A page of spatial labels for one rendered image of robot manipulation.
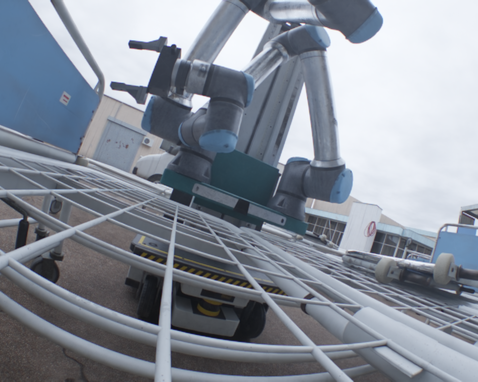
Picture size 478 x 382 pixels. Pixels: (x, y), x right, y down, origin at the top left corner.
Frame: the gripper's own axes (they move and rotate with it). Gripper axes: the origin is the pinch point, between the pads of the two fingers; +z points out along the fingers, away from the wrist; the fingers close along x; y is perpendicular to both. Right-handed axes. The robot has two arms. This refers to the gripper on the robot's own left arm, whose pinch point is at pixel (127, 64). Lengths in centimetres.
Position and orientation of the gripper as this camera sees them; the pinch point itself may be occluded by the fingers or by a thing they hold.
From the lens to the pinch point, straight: 63.3
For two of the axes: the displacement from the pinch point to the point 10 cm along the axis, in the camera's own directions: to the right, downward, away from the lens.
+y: 2.6, 0.1, -9.7
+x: -1.9, 9.8, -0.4
